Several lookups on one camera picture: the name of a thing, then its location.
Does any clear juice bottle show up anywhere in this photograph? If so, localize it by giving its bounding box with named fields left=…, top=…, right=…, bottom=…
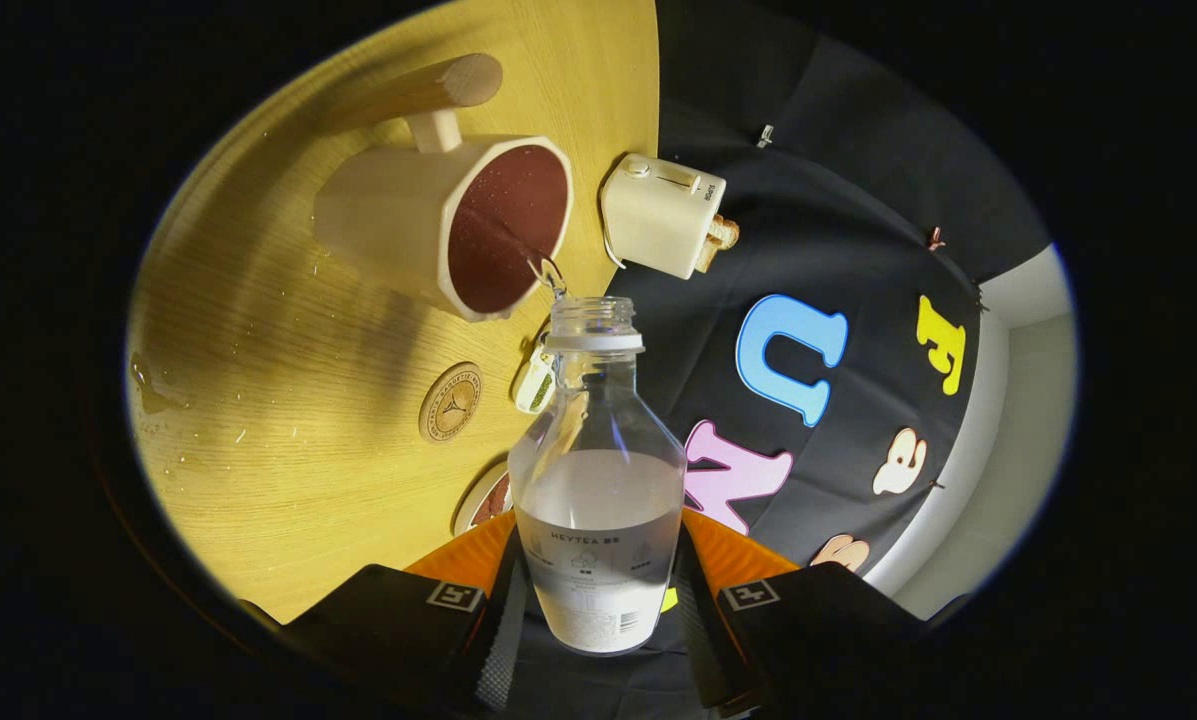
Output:
left=508, top=295, right=688, bottom=656

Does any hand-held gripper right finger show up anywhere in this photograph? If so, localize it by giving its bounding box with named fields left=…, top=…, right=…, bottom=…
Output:
left=670, top=507, right=969, bottom=716

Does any wooden table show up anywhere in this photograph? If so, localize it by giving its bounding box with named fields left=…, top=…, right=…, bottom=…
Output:
left=123, top=0, right=661, bottom=626

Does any white round plate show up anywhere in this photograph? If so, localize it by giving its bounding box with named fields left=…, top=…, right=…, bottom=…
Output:
left=452, top=458, right=515, bottom=536

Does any cream toaster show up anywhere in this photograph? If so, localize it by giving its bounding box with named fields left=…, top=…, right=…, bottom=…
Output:
left=599, top=152, right=729, bottom=281

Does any brown meat piece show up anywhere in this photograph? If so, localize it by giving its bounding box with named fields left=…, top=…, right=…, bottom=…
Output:
left=470, top=472, right=512, bottom=528

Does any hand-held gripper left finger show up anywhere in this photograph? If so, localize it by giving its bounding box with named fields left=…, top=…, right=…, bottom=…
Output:
left=278, top=510, right=531, bottom=716

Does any black backdrop cloth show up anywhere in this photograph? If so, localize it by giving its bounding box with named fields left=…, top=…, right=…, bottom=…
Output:
left=503, top=0, right=1054, bottom=716

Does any round wooden coaster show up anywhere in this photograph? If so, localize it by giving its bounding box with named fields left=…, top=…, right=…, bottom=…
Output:
left=418, top=361, right=484, bottom=444

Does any white divided grain dish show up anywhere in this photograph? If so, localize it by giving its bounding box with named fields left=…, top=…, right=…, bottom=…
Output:
left=511, top=335, right=559, bottom=416

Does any beige cup with wooden handle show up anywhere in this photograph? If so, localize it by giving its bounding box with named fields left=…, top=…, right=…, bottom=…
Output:
left=313, top=53, right=575, bottom=323

